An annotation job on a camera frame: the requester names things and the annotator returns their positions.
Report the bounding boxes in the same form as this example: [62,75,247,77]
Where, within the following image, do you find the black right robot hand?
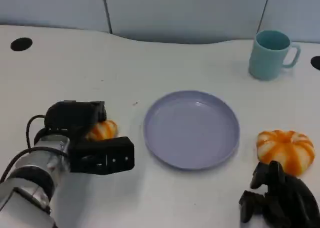
[238,160,320,228]

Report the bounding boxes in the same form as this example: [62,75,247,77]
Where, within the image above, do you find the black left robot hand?
[44,100,108,140]

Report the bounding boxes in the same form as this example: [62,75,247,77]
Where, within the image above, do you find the orange white toy bread roll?
[256,130,316,177]
[86,120,119,141]

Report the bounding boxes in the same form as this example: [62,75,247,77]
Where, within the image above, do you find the lilac plate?
[143,90,241,171]

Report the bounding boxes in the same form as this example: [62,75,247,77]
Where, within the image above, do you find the pale green mug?
[248,30,302,81]

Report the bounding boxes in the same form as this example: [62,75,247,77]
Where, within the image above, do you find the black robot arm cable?
[0,114,47,184]

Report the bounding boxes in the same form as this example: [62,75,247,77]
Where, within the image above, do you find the black table cable hole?
[310,55,320,70]
[10,37,34,52]

